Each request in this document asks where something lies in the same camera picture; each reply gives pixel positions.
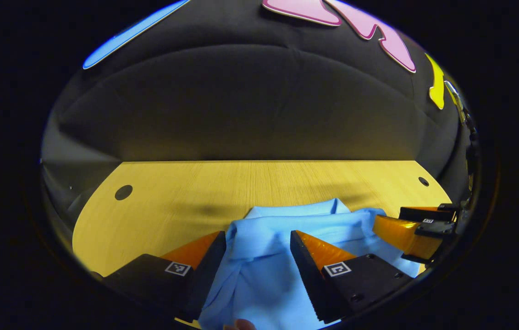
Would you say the black backdrop cloth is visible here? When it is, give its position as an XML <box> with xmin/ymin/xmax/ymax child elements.
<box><xmin>39</xmin><ymin>0</ymin><xmax>478</xmax><ymax>230</ymax></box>

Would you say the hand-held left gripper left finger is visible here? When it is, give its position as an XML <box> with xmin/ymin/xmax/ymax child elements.
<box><xmin>103</xmin><ymin>231</ymin><xmax>227</xmax><ymax>322</ymax></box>

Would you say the light blue T-shirt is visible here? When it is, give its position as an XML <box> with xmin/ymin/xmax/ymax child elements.
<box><xmin>198</xmin><ymin>198</ymin><xmax>420</xmax><ymax>330</ymax></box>

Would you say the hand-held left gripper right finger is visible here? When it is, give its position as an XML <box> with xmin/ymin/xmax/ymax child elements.
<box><xmin>289</xmin><ymin>230</ymin><xmax>414</xmax><ymax>322</ymax></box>

